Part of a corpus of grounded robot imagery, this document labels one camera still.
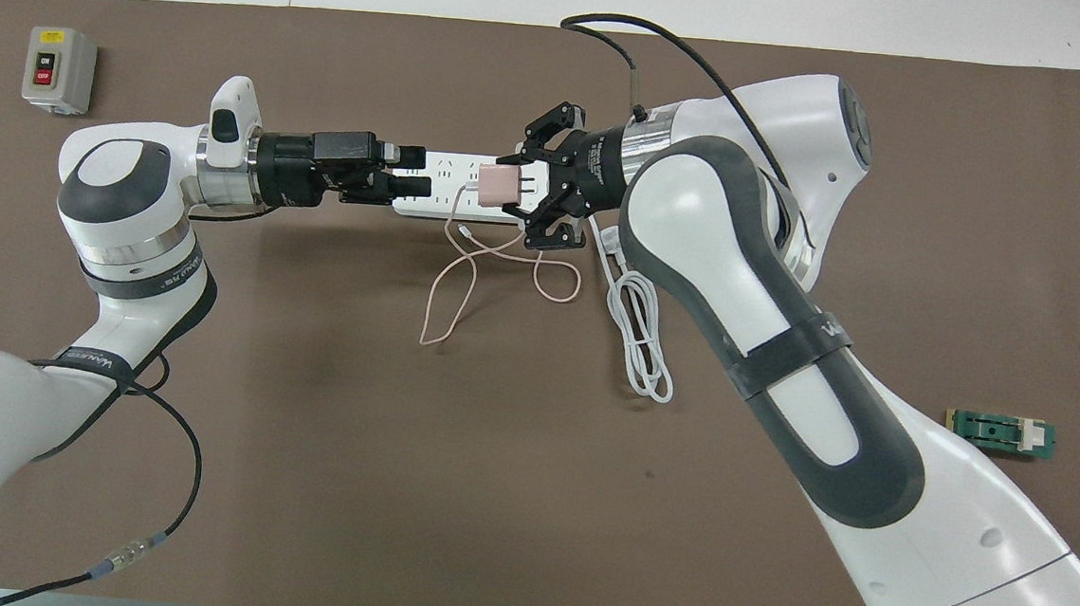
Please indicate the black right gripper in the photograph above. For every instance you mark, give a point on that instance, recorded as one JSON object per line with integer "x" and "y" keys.
{"x": 602, "y": 169}

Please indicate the green knife switch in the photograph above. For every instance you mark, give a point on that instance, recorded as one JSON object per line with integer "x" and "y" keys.
{"x": 997, "y": 433}

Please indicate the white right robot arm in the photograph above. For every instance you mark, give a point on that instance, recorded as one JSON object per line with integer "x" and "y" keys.
{"x": 717, "y": 220}

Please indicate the brown table mat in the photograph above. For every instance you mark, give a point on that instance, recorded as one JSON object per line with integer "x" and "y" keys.
{"x": 490, "y": 480}

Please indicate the grey on-off switch box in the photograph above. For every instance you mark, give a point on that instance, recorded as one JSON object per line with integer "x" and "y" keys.
{"x": 57, "y": 70}

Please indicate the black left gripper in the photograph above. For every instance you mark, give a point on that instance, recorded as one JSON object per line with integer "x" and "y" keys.
{"x": 292, "y": 172}

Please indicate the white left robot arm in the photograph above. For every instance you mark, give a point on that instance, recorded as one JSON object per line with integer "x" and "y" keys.
{"x": 120, "y": 188}

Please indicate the pink charger block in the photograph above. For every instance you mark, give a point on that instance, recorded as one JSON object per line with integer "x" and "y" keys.
{"x": 501, "y": 186}

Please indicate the white power strip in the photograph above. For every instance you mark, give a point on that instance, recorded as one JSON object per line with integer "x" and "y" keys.
{"x": 454, "y": 169}

